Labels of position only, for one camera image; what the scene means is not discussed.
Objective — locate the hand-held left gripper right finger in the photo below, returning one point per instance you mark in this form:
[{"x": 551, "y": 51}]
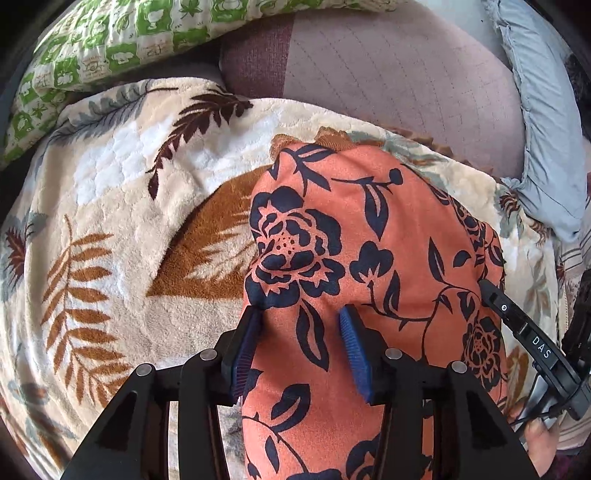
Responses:
[{"x": 355, "y": 355}]

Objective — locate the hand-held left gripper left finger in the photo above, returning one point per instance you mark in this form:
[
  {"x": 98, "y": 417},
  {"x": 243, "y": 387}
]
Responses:
[{"x": 247, "y": 350}]

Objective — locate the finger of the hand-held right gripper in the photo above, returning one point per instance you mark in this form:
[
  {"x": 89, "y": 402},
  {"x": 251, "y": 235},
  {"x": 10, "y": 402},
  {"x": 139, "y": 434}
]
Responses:
[{"x": 531, "y": 339}]

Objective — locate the orange floral garment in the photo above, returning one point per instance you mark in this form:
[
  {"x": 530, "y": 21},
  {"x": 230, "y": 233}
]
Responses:
[{"x": 369, "y": 221}]

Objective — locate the person's right hand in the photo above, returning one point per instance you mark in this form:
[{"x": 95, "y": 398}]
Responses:
[{"x": 538, "y": 447}]

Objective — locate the grey ruffled pillow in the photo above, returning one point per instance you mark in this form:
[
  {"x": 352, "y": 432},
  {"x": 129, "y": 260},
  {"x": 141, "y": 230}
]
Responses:
[{"x": 545, "y": 138}]

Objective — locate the leaf print fleece blanket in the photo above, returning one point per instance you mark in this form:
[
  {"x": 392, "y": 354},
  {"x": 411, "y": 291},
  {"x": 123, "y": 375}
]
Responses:
[{"x": 115, "y": 194}]

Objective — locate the mauve quilted cushion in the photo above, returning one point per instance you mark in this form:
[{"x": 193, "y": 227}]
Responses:
[{"x": 392, "y": 83}]

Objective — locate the green patterned pillow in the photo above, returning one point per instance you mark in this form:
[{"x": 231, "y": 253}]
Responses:
[{"x": 115, "y": 50}]

